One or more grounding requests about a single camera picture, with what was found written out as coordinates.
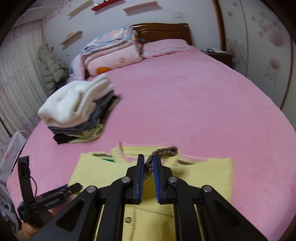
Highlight yellow knit child cardigan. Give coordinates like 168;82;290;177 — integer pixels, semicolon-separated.
69;143;233;240

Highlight person left hand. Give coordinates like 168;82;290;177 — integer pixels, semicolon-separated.
14;222;40;241

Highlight black folded garment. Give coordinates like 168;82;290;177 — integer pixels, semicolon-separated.
53;95;121;145

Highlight light green folded garment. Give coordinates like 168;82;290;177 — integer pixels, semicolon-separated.
67;124;104;143

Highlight white storage box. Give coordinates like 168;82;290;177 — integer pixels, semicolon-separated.
1;130;28;185

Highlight white fleece folded garment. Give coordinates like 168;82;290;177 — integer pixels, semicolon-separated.
38;74;114;128

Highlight grey folded garment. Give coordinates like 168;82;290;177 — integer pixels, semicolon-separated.
48;90;117;135

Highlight white patterned curtain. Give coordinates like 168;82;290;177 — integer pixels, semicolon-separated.
1;20;47;134

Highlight white cartoon cushion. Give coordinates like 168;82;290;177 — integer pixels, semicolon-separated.
69;53;85;82

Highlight green puffer jacket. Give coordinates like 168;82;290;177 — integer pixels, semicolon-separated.
38;44;69;96

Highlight pink folded blanket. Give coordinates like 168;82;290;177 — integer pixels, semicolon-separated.
85;43;142;76

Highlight dark wooden nightstand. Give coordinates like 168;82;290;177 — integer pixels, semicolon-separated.
202;50;234;69

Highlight pink pillow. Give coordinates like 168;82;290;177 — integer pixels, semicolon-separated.
142;39;193;59

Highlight floral folded quilt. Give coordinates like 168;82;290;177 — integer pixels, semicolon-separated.
81;25;138;57

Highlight items on nightstand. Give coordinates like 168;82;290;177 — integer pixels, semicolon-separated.
204;48;224;53

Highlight dark wooden headboard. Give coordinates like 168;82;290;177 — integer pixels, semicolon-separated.
132;23;192;45

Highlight floral wardrobe door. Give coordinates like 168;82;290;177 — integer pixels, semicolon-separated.
219;0;295;126

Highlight wooden wall shelf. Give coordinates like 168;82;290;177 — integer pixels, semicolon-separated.
122;1;158;12
60;30;83;46

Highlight red wall shelf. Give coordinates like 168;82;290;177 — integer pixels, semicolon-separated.
91;0;121;11

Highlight white wall switch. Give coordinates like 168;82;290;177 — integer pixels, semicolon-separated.
176;13;182;19

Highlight upper wooden wall shelf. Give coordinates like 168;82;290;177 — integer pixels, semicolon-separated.
122;1;158;12

